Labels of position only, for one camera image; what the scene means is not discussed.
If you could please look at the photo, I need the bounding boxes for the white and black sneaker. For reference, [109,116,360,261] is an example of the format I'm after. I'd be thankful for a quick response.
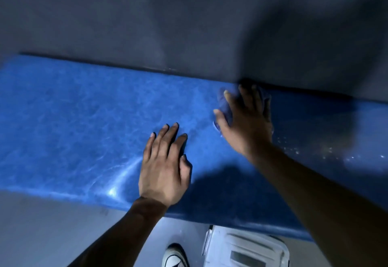
[162,243,190,267]

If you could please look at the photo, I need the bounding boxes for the blue cleaning cloth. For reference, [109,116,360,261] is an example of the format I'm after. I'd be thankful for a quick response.
[213,86,272,135]

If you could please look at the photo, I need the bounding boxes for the person's right hand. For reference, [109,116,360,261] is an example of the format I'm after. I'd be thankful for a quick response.
[213,84,274,159]

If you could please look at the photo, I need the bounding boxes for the person's left forearm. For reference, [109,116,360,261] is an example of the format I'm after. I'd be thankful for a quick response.
[67,198,169,267]

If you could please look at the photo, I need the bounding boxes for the white plastic container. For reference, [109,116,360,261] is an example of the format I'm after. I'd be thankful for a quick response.
[202,225,290,267]

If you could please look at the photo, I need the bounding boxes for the person's right forearm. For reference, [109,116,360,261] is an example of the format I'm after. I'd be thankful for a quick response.
[245,141,388,267]

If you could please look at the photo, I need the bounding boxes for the person's left hand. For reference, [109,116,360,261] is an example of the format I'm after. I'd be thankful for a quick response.
[138,123,193,207]

